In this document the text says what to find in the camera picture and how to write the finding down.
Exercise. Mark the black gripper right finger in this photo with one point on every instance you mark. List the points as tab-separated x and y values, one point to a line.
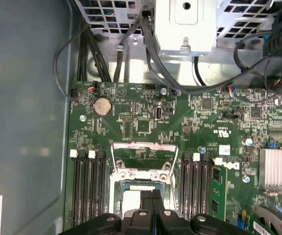
165	221

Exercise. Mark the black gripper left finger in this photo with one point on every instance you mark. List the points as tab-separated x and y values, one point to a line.
144	220

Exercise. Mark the silver square CPU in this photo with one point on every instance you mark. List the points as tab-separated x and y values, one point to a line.
131	200

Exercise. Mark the metal CPU socket cover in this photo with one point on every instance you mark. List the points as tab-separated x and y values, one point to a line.
143	146

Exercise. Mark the black clip RAM slot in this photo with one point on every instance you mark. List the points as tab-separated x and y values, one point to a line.
205	191
84	191
103	191
185	191

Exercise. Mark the CPU socket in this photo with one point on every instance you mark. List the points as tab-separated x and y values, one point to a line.
115	195

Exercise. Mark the green RAM stick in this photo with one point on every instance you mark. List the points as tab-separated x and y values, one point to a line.
219	195

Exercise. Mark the black square chip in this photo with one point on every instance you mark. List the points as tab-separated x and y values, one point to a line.
143	126

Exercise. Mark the green motherboard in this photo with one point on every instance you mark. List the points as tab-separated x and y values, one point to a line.
204	127

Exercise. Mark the black graphics card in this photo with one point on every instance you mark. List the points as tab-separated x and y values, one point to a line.
273	220

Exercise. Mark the internal USB port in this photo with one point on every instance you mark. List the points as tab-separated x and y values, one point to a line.
158	113

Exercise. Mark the round coin battery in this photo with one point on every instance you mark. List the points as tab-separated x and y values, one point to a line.
102	106

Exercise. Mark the silver finned heatsink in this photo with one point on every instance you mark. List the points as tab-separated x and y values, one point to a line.
278	167

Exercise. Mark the black PC case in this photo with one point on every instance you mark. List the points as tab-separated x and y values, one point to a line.
20	98

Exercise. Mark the silver disk bay cage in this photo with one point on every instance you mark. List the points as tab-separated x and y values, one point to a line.
187	29

